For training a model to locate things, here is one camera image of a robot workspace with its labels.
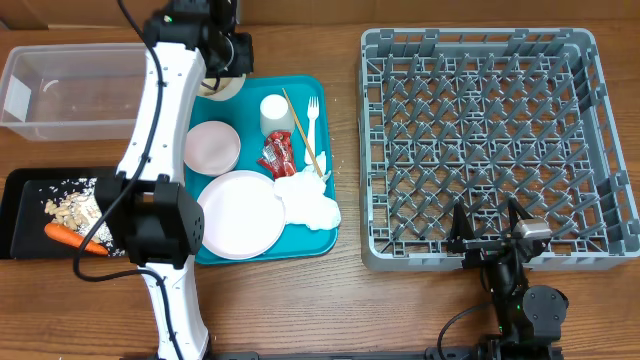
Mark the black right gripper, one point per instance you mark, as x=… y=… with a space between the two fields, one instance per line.
x=479 y=249

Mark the orange carrot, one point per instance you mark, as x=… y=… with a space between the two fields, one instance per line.
x=64 y=235

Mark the white upside-down cup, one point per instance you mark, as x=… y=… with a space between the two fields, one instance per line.
x=275 y=115

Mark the white bowl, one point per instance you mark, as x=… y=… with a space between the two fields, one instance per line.
x=222 y=89

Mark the white plastic fork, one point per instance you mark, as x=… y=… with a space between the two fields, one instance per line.
x=312 y=115

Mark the black waste tray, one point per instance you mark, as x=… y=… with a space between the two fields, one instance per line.
x=23 y=216

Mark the teal serving tray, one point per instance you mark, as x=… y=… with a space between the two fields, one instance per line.
x=242 y=112

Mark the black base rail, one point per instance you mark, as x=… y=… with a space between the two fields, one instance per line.
x=451 y=353

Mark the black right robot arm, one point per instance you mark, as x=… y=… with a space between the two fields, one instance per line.
x=529 y=317

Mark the crumpled white tissue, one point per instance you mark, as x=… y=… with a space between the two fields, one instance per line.
x=305 y=202

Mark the red snack wrapper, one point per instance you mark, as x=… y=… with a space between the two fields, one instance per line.
x=277 y=155

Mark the pink plate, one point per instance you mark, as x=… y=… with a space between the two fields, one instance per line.
x=243 y=218

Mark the grey dishwasher rack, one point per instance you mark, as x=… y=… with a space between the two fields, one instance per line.
x=476 y=117

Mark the food scraps pile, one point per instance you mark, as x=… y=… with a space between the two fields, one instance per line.
x=71 y=202

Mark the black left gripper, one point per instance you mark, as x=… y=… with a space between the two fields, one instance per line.
x=244 y=61

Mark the clear plastic bin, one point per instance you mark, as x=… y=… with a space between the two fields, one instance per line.
x=73 y=92

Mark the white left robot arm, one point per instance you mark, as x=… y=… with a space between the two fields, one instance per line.
x=145 y=204

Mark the pink bowl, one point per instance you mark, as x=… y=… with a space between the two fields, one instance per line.
x=212 y=148

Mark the wooden chopstick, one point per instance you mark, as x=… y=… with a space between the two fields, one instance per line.
x=303 y=134

